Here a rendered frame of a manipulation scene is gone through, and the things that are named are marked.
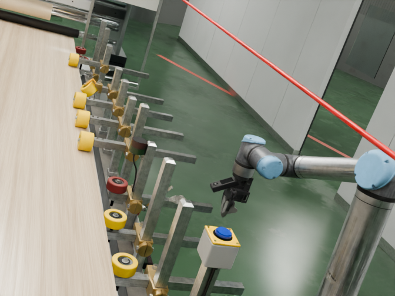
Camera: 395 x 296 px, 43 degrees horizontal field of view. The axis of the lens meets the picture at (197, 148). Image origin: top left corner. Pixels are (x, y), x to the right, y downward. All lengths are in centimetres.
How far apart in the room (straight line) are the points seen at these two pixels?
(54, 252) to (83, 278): 13
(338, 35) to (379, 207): 434
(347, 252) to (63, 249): 83
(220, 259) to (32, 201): 77
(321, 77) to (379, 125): 117
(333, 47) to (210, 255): 474
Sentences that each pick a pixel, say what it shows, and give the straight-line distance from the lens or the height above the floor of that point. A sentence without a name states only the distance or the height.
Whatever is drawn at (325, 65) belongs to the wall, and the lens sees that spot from 578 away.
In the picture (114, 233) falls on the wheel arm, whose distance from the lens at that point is 177.
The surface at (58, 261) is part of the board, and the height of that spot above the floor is 90.
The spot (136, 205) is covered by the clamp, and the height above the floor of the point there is 86.
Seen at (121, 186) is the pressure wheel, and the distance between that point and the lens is 195.
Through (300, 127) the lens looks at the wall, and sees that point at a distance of 591.
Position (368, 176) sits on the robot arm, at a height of 137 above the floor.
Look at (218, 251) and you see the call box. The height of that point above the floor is 120.
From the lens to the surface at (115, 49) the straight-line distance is 410.
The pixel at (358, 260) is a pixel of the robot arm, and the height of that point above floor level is 113.
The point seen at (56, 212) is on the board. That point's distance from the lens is 170.
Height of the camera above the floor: 179
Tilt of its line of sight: 20 degrees down
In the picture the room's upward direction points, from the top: 19 degrees clockwise
